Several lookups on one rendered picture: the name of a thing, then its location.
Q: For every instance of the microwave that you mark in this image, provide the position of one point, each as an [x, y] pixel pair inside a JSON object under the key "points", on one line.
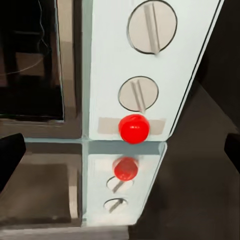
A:
{"points": [[100, 69]]}

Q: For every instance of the fridge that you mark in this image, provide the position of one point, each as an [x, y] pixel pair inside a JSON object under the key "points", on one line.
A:
{"points": [[219, 69]]}

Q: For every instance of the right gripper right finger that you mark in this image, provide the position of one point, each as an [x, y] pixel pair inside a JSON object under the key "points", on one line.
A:
{"points": [[232, 148]]}

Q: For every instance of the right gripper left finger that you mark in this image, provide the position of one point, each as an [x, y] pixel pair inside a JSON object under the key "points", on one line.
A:
{"points": [[12, 150]]}

